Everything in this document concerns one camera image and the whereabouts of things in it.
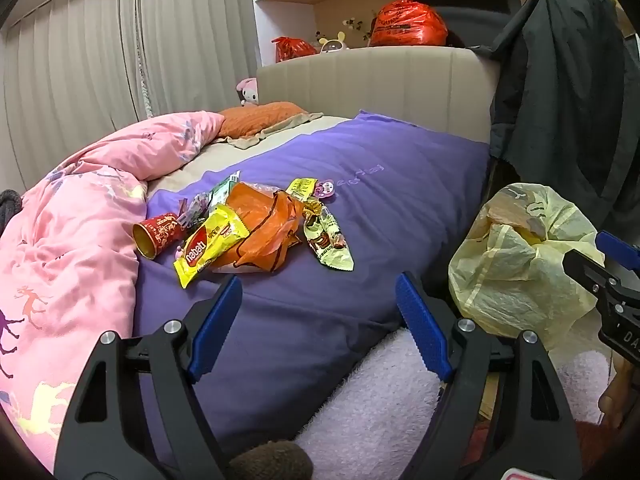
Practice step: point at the grey knit cloth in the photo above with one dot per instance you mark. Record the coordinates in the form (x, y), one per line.
(10, 205)

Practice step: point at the red and gold wrapper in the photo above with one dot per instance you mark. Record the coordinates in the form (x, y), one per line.
(312, 207)

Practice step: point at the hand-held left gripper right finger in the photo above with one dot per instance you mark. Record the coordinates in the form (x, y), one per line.
(422, 325)

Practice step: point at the pink printed duvet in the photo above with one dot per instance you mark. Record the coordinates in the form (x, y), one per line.
(65, 260)

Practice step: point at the lilac fluffy towel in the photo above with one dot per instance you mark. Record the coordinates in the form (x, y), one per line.
(380, 410)

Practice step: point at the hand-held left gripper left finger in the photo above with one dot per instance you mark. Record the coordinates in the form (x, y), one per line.
(215, 330)

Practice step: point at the pale pink patterned wrapper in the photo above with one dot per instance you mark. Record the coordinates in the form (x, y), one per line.
(192, 210)

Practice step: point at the orange plastic bag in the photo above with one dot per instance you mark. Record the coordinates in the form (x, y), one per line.
(260, 225)

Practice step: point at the grey pleated curtain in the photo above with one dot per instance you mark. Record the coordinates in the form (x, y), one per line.
(100, 60)

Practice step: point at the brown fuzzy cloth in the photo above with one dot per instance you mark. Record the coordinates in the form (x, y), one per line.
(272, 460)

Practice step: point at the person's right hand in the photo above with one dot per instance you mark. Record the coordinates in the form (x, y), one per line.
(615, 400)

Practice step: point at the small flower sprig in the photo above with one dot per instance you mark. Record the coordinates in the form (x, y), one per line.
(357, 22)

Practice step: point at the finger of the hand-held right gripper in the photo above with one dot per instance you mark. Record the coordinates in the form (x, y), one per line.
(585, 270)
(617, 242)

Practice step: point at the green and white packet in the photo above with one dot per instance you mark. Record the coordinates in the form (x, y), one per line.
(222, 191)

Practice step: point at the large red plastic bag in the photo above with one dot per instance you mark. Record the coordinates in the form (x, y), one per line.
(407, 22)

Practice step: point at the small red plastic bag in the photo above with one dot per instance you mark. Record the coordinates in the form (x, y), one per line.
(292, 49)

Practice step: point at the cream and brown wrapper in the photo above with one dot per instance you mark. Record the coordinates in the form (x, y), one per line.
(327, 247)

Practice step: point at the beige upholstered bed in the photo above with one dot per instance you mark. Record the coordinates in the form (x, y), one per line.
(375, 85)

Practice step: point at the white bunny toy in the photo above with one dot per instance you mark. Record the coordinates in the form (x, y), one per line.
(331, 44)

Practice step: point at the trash bin with yellow bag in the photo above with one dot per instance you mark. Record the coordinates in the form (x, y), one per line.
(510, 270)

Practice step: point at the purple blanket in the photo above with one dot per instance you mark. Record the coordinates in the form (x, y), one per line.
(360, 200)

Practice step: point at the black panel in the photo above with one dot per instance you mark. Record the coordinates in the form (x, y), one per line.
(475, 0)

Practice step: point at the small pink scrap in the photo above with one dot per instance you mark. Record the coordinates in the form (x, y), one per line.
(178, 254)

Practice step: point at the orange pillow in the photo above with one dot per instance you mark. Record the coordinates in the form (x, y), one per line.
(260, 117)

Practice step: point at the beige cloth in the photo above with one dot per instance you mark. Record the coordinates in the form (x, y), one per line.
(295, 122)

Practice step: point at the pink plush toy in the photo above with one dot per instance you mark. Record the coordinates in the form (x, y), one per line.
(246, 91)

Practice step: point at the yellow wafer packet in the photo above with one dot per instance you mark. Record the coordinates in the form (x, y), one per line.
(205, 247)

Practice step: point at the pink round packet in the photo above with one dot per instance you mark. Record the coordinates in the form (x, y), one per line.
(324, 191)

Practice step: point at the dark green jacket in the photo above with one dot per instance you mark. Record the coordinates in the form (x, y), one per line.
(560, 85)

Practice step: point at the red paper cup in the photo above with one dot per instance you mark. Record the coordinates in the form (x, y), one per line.
(160, 232)

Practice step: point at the person's right forearm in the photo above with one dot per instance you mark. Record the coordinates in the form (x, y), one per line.
(595, 440)

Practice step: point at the pink wrapper with yellow label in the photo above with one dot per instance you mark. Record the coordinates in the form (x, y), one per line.
(302, 187)

